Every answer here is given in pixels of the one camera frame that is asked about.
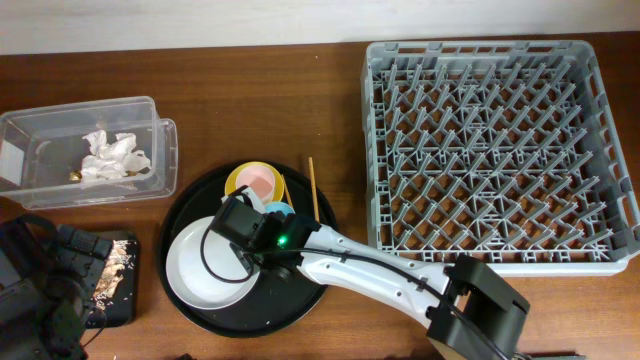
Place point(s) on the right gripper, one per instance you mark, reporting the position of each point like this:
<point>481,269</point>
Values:
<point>255,252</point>

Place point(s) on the light blue cup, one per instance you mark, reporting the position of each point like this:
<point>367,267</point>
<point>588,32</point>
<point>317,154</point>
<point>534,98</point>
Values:
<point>279,207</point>

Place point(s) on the grey round plate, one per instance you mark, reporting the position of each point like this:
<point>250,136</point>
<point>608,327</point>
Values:
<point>188,277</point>

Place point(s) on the food scraps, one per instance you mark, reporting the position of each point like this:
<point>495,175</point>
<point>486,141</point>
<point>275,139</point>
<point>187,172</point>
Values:
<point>117,262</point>

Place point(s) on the white napkin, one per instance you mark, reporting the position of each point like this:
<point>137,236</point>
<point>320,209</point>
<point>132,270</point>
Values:
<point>112,161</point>

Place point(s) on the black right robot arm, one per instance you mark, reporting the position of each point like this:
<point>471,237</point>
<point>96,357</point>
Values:
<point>468,310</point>

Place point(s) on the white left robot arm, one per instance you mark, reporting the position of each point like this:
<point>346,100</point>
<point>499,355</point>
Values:
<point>49,274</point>

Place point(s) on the grey plastic dishwasher rack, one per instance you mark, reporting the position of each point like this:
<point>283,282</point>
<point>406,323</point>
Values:
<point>506,151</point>

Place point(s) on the clear plastic waste bin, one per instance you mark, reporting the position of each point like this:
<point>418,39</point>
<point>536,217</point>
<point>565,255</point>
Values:
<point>42,147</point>

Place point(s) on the right wooden chopstick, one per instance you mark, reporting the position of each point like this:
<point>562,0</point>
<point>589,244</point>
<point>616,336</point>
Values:
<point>313,189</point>

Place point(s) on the wooden chopstick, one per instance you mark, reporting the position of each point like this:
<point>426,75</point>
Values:
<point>313,189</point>
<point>286,192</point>

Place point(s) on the left wooden chopstick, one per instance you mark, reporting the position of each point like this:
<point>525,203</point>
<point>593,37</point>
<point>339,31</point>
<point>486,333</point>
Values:
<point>286,192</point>

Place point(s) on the pink cup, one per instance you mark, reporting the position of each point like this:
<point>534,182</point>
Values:
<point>260,179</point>

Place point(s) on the round black tray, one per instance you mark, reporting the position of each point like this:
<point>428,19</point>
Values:
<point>271,305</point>

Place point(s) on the yellow saucer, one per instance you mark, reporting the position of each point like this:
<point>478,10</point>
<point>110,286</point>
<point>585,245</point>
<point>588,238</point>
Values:
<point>231,187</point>

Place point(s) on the black rectangular tray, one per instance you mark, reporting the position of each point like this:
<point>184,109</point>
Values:
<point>123,309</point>

